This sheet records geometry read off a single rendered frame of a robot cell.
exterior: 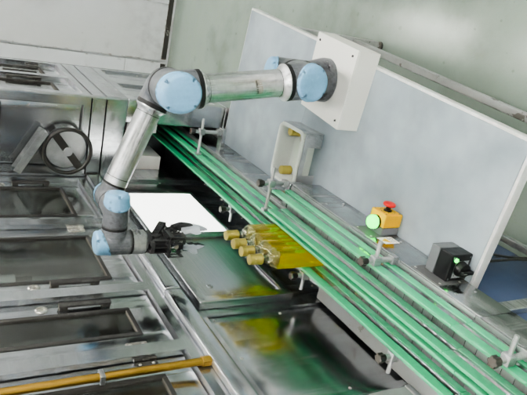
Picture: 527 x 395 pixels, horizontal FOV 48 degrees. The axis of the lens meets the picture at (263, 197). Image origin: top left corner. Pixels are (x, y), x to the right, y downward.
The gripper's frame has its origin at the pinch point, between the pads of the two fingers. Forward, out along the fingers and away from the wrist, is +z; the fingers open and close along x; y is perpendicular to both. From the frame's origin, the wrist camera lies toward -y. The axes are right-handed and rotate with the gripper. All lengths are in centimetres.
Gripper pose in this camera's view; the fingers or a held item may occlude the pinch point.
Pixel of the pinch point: (201, 236)
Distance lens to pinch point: 193.6
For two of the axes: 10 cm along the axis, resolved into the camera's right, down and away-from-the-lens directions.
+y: 4.8, 3.7, -8.0
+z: 8.6, 0.0, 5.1
